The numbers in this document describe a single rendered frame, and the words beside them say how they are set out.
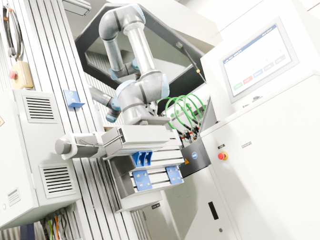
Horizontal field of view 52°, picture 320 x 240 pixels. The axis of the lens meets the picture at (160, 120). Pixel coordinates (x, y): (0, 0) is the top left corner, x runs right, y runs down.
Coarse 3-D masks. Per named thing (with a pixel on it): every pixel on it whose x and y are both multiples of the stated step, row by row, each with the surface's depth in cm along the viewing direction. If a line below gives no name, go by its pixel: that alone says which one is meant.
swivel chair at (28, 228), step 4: (28, 224) 287; (32, 224) 289; (20, 228) 315; (24, 228) 296; (28, 228) 286; (32, 228) 287; (20, 232) 315; (24, 232) 296; (28, 232) 284; (32, 232) 286; (20, 236) 315; (24, 236) 296; (28, 236) 283; (32, 236) 284
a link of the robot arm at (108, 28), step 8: (104, 16) 171; (112, 16) 169; (104, 24) 171; (112, 24) 170; (104, 32) 174; (112, 32) 174; (104, 40) 179; (112, 40) 181; (112, 48) 185; (112, 56) 190; (120, 56) 195; (112, 64) 197; (120, 64) 198; (112, 72) 203; (120, 72) 203; (128, 72) 205
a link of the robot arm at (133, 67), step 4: (132, 60) 204; (136, 60) 204; (128, 64) 205; (132, 64) 203; (136, 64) 203; (128, 68) 205; (132, 68) 205; (136, 68) 204; (132, 72) 207; (136, 72) 208; (140, 72) 210
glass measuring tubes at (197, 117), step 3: (204, 105) 250; (201, 108) 252; (195, 111) 256; (201, 111) 253; (204, 111) 253; (195, 114) 256; (198, 114) 255; (201, 114) 253; (198, 117) 257; (198, 120) 256
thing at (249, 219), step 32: (288, 0) 190; (288, 32) 186; (224, 96) 211; (288, 96) 156; (224, 128) 180; (256, 128) 167; (288, 128) 156; (224, 160) 180; (256, 160) 168; (288, 160) 156; (224, 192) 181; (256, 192) 168; (288, 192) 157; (256, 224) 168; (288, 224) 157
